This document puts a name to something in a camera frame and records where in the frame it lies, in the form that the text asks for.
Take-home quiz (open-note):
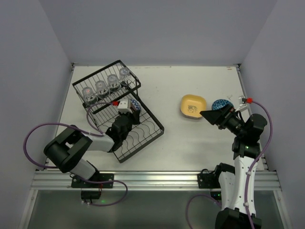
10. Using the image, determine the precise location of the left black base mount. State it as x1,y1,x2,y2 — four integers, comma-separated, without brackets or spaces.
71,173,114,204

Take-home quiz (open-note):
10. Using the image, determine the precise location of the yellow square plate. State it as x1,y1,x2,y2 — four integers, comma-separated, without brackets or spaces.
180,94,207,116

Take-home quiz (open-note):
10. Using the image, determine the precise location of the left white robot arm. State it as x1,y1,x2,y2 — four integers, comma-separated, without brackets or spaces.
43,110,140,183

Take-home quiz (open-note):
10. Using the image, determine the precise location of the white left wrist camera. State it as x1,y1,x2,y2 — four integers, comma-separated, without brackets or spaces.
117,99,131,113

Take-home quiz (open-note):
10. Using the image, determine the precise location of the aluminium mounting rail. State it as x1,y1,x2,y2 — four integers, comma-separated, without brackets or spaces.
30,170,281,191

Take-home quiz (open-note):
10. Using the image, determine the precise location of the brown panda square plate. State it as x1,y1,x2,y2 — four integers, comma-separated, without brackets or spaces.
182,113,202,120

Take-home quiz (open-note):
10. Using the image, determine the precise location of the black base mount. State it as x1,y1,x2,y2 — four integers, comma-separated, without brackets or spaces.
71,173,114,204
197,168,222,200

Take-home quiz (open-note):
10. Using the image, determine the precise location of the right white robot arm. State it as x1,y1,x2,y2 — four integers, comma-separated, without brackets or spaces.
200,104,267,229

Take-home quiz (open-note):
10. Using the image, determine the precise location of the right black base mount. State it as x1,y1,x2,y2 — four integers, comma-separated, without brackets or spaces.
197,168,222,200

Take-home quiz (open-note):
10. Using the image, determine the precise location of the blue patterned bowl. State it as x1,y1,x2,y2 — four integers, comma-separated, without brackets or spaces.
129,99,141,113

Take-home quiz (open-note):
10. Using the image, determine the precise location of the black wire dish rack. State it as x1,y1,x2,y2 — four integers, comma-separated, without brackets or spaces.
72,60,164,163

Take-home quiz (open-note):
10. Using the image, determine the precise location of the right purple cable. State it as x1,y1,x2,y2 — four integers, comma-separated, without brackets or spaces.
185,97,274,229

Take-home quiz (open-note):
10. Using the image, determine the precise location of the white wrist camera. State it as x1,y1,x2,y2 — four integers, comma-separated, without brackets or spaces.
236,96,248,112
117,99,131,113

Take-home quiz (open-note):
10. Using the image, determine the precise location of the clear glass cup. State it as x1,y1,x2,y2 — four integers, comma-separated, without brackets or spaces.
82,87,98,105
107,74,121,92
95,80,110,99
119,67,131,86

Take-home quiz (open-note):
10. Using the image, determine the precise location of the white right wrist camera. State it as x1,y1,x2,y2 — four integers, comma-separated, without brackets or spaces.
236,96,248,112

